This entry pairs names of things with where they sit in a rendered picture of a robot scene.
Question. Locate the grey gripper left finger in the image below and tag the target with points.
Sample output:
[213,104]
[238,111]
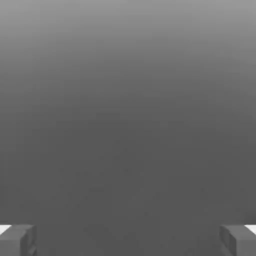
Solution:
[16,240]

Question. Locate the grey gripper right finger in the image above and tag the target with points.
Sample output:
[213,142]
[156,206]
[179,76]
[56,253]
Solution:
[240,240]

